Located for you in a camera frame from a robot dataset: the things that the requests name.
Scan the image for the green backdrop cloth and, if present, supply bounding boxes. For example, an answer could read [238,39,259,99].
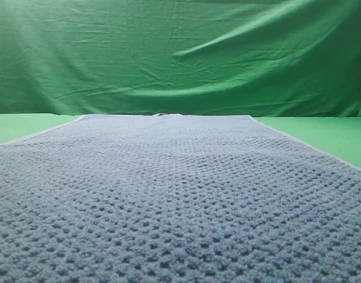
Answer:
[0,1,361,117]

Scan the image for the blue waffle-weave towel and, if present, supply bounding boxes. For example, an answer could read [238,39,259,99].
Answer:
[0,115,361,282]

